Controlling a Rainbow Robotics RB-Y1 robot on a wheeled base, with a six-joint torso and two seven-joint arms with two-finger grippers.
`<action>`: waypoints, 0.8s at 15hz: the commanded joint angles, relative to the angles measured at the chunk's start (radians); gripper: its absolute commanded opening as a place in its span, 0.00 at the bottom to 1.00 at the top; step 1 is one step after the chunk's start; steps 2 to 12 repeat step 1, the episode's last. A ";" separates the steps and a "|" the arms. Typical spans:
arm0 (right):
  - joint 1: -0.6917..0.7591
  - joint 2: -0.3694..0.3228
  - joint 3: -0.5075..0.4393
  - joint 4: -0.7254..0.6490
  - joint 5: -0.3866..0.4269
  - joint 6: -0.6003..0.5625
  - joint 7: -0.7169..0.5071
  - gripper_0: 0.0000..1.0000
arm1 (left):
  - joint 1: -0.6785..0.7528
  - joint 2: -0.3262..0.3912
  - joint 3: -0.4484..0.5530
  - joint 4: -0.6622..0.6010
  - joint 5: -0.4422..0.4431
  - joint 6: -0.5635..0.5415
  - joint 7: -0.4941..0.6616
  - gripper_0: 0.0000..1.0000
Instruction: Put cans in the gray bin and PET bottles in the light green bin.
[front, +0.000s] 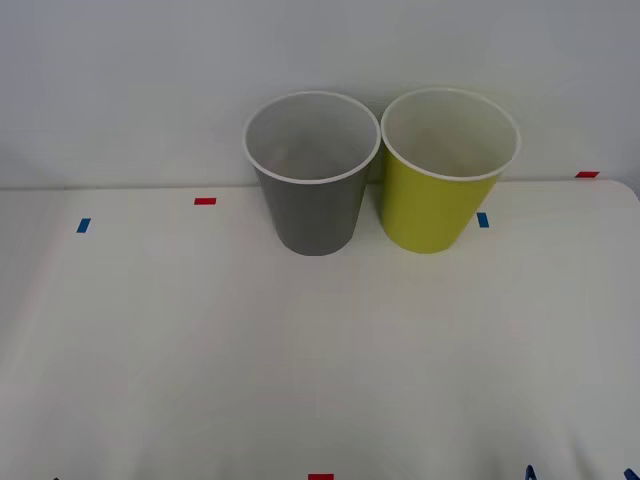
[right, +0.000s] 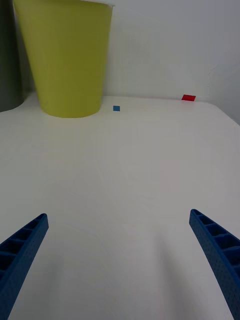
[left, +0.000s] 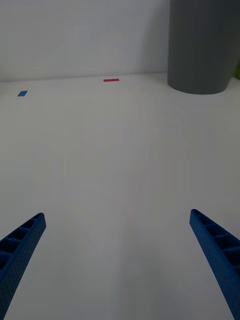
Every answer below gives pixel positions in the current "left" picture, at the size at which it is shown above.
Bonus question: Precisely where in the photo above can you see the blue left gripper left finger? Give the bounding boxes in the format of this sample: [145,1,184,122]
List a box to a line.
[0,212,47,320]

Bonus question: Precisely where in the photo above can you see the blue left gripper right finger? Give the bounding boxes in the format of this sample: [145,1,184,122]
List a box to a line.
[189,208,240,320]

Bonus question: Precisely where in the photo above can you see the grey plastic waste bin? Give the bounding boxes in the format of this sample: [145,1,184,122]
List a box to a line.
[166,0,240,95]

